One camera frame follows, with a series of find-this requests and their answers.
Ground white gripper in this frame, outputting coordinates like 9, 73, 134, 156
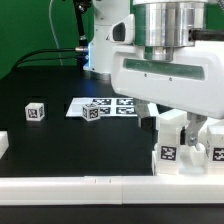
110, 15, 224, 146

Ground white chair seat frame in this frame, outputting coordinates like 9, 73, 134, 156
151, 143, 224, 177

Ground small white tagged block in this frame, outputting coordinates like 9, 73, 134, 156
25, 103, 45, 121

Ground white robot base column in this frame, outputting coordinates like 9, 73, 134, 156
84, 0, 134, 80

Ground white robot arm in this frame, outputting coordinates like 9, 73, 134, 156
108, 0, 224, 146

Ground white sheet with tags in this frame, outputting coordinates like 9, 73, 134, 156
66, 97, 137, 117

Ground white tagged cube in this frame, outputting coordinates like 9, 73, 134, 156
82, 103, 100, 121

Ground white part at left edge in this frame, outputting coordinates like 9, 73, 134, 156
0, 131, 9, 159

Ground white front barrier rail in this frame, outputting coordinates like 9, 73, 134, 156
0, 176, 224, 205

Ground black cables at base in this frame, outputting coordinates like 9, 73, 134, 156
11, 0, 90, 72

